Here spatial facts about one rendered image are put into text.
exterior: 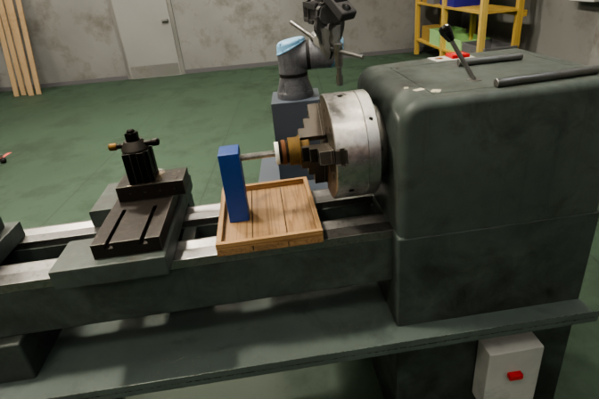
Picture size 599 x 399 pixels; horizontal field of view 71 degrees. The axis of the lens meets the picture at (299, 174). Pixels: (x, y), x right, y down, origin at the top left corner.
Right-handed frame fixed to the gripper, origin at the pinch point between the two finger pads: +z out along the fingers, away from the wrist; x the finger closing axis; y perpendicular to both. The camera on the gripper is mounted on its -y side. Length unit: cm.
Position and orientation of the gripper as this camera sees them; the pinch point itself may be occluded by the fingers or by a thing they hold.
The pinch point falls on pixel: (331, 54)
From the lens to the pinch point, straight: 120.3
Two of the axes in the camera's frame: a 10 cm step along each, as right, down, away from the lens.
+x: -8.4, 3.4, -4.3
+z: 0.8, 8.5, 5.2
